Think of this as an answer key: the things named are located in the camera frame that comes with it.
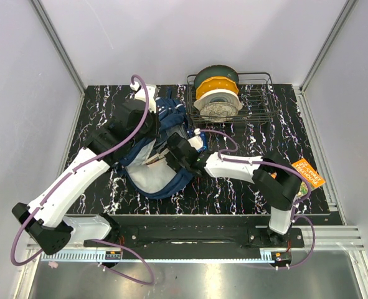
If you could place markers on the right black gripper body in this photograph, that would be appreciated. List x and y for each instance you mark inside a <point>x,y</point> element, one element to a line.
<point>175,163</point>

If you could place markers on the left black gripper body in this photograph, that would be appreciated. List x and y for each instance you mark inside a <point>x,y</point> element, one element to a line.
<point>150,128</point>

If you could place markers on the navy blue student backpack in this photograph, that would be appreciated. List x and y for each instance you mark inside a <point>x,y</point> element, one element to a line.
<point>158,180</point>

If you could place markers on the orange yellow paperback book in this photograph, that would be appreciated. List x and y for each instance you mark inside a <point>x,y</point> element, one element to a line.
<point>309,173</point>

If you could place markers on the dark blue 1984 book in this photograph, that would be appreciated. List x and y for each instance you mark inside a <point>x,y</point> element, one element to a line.
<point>157,157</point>

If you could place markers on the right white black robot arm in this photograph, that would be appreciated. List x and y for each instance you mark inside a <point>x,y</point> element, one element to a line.
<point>280,184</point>

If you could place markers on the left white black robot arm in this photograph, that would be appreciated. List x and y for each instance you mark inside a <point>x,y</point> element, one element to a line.
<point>45,219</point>

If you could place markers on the blue dinosaur pencil case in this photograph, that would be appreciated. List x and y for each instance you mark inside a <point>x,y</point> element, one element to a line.
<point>204,139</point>

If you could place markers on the patterned beige plate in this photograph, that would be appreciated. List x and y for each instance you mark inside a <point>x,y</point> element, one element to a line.
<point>218,112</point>

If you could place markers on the orange yellow plate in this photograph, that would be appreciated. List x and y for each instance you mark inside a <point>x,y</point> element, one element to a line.
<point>216,82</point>

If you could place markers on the dark green plate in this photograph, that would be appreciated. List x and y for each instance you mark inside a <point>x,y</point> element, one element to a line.
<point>216,71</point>

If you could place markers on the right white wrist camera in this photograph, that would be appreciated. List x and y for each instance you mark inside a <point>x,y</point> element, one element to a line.
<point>195,139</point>

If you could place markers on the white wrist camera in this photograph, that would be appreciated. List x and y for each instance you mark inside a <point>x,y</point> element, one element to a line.
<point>141,93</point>
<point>195,139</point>

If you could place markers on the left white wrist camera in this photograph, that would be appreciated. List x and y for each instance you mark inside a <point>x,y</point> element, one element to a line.
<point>141,93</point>

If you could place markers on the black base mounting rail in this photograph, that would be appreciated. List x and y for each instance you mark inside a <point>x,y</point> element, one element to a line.
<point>197,237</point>

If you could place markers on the black wire dish rack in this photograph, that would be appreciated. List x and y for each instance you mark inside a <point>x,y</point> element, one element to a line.
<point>255,93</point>

